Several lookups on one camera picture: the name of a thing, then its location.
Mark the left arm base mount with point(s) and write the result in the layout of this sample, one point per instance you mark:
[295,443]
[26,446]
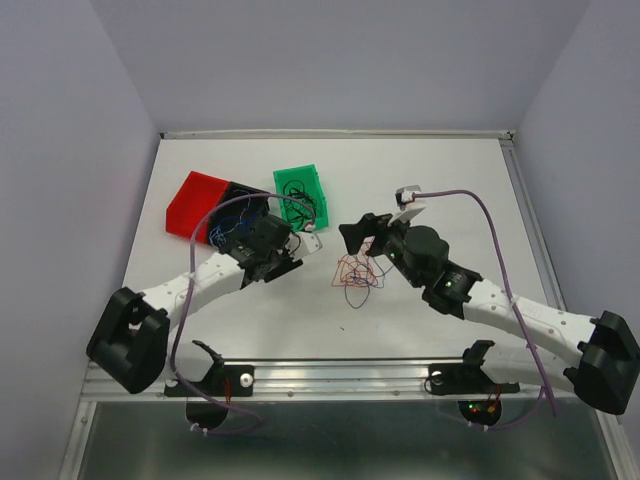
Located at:
[225,380]

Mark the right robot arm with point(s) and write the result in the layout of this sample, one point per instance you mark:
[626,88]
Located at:
[596,358]

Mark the red plastic bin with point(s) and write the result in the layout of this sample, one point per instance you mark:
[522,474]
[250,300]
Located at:
[198,194]

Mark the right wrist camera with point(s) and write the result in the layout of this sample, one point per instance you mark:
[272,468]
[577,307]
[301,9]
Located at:
[409,204]

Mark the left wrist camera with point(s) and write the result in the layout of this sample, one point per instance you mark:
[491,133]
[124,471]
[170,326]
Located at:
[310,243]

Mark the black plastic bin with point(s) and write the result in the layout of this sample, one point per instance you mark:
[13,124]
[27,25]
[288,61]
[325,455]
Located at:
[231,221]

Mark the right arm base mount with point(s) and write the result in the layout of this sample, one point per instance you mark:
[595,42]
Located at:
[466,377]

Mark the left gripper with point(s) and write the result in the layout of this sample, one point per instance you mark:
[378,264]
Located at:
[286,264]

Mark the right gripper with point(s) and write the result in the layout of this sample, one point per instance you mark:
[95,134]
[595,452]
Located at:
[369,225]

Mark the green plastic bin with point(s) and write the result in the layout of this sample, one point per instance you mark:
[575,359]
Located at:
[305,202]

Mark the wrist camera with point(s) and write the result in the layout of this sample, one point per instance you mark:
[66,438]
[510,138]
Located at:
[409,204]
[310,243]

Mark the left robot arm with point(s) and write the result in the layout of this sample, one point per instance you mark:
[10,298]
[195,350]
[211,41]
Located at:
[138,338]

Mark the aluminium back rail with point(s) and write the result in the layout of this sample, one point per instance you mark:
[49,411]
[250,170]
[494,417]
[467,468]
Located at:
[334,134]

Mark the aluminium rail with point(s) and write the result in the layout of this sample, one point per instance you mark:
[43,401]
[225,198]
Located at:
[530,220]
[334,134]
[333,380]

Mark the aluminium right rail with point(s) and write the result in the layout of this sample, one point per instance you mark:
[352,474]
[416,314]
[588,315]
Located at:
[530,220]

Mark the aluminium front rail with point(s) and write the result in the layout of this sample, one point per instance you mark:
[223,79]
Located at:
[333,380]

